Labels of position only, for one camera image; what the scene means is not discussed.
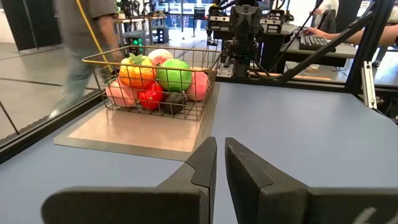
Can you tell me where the black diagonal frame strut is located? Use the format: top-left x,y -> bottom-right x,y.
276,11 -> 380,84

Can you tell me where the dark purple plum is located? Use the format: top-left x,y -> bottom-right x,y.
160,91 -> 188,114

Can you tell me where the person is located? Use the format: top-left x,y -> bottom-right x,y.
48,0 -> 121,119
308,0 -> 340,19

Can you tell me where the large pink peach with leaf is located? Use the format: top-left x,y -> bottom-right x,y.
104,77 -> 139,108

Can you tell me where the black frame post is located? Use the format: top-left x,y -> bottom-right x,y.
344,0 -> 396,95

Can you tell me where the orange yellow bell pepper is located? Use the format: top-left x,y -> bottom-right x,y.
118,52 -> 157,90

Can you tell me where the computer tower with green lights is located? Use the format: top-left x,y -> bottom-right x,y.
123,29 -> 147,56

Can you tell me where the gold wire basket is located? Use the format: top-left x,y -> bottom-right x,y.
81,45 -> 223,121

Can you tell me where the silver frame bracket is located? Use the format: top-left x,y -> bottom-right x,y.
360,60 -> 378,110

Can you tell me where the green apple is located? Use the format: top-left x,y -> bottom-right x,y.
155,58 -> 193,93

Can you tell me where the yellow hanging cable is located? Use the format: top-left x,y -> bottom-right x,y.
75,0 -> 113,73

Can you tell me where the background work table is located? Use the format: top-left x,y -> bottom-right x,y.
113,15 -> 170,47

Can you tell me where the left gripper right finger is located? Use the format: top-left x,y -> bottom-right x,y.
224,137 -> 398,224

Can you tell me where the grey desk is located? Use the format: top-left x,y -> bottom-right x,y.
259,24 -> 358,75

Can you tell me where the person's forearm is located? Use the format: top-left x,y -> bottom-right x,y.
326,24 -> 398,47

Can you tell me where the grey beige placemat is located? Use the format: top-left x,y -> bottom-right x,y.
52,82 -> 222,162

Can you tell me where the red orange mango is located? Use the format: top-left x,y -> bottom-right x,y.
137,81 -> 165,111

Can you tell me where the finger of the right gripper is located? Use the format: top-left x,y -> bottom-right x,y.
238,6 -> 246,32
245,6 -> 253,32

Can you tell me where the black desk chair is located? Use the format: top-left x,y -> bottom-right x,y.
316,9 -> 339,34

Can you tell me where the person's hand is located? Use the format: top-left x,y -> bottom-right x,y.
303,27 -> 330,40

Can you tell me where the black keyboard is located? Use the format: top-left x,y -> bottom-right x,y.
297,34 -> 337,53

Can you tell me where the small hot pink peach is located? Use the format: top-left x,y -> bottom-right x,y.
185,71 -> 210,102

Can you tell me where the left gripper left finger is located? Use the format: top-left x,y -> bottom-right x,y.
41,136 -> 218,224

